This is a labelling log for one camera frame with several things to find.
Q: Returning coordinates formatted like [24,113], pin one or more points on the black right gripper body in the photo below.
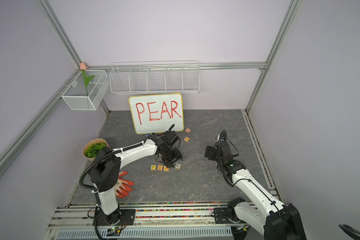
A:
[211,150]

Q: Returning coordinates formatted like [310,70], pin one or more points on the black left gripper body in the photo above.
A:
[171,156]

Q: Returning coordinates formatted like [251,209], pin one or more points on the wooden letter block R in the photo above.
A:
[178,165]

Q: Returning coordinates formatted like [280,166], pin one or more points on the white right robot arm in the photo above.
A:
[269,216]

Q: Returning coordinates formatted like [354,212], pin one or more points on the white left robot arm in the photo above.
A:
[102,175]

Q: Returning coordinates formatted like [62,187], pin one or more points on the whiteboard with red PEAR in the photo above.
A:
[157,113]

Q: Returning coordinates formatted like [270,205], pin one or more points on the potted green plant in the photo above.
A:
[92,148]

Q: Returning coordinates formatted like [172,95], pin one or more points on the small white mesh basket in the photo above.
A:
[75,94]

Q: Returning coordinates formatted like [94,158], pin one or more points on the artificial pink tulip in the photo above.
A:
[87,79]

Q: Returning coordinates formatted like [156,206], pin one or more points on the white ventilation grille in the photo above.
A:
[146,233]

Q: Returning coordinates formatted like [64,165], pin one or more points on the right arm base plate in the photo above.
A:
[225,215]

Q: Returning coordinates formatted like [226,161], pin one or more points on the long white wire basket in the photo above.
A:
[155,77]

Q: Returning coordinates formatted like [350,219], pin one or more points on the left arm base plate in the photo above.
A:
[121,217]

